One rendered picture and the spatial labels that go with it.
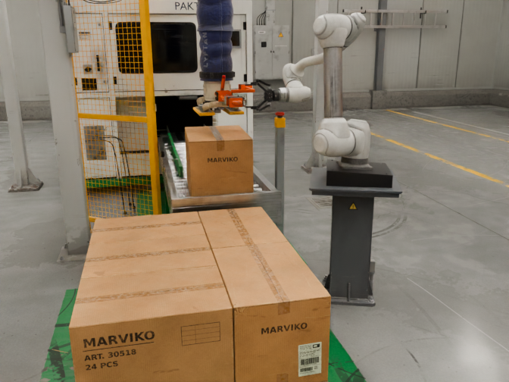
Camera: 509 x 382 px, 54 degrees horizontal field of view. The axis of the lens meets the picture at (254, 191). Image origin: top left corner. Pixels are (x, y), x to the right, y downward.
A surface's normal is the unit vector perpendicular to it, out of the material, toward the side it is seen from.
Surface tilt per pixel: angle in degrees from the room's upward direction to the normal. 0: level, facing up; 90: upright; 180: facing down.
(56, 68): 90
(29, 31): 90
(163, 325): 90
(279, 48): 90
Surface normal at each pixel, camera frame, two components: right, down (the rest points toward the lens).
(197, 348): 0.22, 0.27
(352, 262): -0.14, 0.28
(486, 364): 0.00, -0.96
